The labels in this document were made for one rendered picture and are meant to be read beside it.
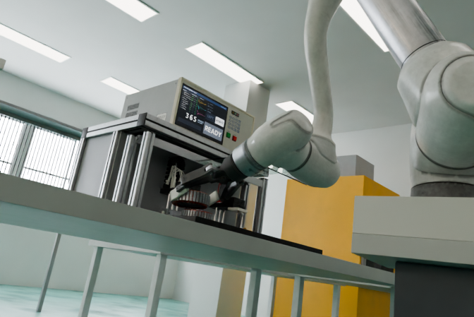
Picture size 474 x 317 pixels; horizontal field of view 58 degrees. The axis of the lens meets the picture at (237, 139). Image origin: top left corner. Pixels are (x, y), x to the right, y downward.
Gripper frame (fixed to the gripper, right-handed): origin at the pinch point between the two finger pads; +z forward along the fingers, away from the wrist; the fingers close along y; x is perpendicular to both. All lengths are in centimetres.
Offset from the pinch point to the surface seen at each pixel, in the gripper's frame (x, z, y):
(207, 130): 43, 10, 26
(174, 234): -15.4, -4.1, -12.1
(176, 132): 35.4, 10.8, 9.3
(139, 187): 13.8, 19.8, -2.3
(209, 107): 51, 6, 25
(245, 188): 32, 22, 59
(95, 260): 73, 195, 93
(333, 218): 132, 125, 364
